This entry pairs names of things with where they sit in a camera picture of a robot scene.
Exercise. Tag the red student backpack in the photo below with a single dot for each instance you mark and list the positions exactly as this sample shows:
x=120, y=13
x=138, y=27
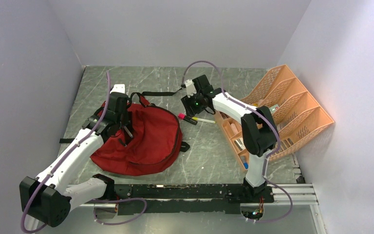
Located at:
x=153, y=144

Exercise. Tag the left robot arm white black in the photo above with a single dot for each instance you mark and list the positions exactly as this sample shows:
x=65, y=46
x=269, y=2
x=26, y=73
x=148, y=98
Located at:
x=48, y=197

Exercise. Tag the orange plastic desk organizer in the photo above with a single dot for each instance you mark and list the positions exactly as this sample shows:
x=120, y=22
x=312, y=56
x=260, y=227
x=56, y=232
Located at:
x=298, y=116

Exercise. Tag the blue glue stick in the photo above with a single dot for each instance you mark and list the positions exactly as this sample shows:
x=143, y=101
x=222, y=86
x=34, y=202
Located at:
x=244, y=162

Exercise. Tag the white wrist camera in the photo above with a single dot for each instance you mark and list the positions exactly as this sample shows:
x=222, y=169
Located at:
x=190, y=88
x=118, y=88

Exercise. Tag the pink eraser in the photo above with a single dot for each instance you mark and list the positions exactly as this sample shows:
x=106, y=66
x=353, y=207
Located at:
x=234, y=128

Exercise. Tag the white stapler in organizer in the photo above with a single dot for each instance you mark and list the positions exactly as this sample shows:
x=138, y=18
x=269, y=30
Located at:
x=240, y=144

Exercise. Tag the white green ruler case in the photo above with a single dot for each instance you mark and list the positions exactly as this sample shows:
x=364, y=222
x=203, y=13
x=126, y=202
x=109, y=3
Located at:
x=274, y=108

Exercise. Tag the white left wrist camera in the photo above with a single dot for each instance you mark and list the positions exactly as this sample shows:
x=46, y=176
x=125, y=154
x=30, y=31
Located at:
x=118, y=88

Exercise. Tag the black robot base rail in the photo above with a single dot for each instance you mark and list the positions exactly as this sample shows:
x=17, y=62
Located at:
x=196, y=198

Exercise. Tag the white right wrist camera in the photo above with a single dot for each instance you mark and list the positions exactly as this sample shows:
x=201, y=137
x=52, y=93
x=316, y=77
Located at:
x=190, y=88

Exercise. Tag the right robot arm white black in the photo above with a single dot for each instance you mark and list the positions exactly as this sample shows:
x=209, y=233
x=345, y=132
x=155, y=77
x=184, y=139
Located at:
x=259, y=131

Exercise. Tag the yellow white marker pen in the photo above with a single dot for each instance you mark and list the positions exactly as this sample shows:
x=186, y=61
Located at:
x=203, y=120

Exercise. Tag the pink black highlighter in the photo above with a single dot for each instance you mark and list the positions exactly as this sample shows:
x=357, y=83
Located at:
x=187, y=119

